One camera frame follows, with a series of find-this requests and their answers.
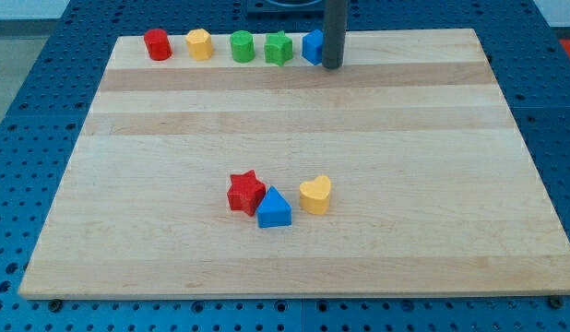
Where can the red star block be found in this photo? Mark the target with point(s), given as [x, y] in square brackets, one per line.
[245, 193]

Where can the green star block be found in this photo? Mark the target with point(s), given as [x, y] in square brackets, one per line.
[278, 48]

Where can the light wooden board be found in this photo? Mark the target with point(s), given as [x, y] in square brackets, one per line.
[434, 193]

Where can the yellow heart block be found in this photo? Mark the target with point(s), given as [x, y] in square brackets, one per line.
[315, 195]

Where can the blue triangle block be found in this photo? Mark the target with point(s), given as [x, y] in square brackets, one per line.
[274, 210]

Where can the green cylinder block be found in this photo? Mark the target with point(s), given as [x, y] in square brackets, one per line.
[242, 46]

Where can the blue cube block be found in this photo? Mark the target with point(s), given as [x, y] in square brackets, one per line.
[312, 44]

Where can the yellow hexagon block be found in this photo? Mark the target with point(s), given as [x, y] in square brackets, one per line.
[199, 44]

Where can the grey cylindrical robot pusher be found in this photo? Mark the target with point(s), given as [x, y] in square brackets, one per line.
[334, 33]

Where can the red cylinder block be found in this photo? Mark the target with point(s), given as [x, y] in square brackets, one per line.
[157, 44]

